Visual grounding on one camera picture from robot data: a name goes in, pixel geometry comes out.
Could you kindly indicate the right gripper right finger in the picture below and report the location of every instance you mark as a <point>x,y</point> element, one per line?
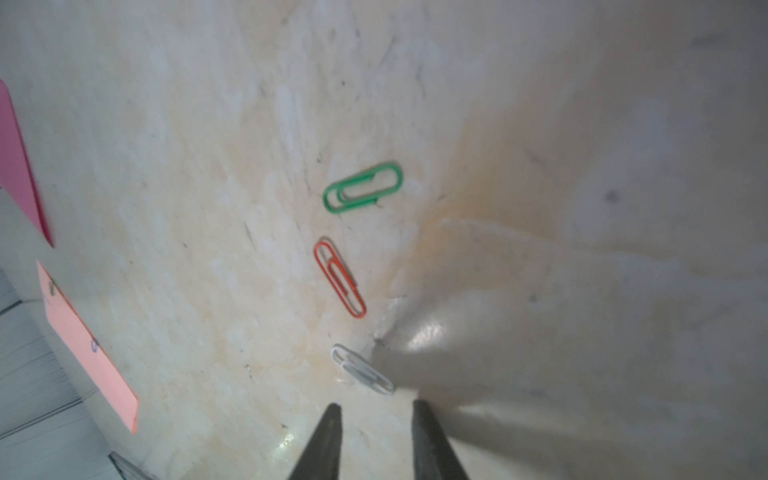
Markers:
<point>433,456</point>

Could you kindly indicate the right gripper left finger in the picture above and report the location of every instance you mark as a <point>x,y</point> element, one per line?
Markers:
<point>321,457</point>

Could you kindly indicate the white paperclip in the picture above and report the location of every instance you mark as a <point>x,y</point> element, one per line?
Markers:
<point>365,374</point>

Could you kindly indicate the paperclip removed from yellow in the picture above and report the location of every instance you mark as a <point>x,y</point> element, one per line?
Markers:
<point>364,188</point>

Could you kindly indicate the magenta paper sheet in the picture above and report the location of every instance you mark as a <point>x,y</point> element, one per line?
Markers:
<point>16,174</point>

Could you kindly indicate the salmon pink paper sheet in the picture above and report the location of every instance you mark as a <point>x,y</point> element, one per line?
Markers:
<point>73,332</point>

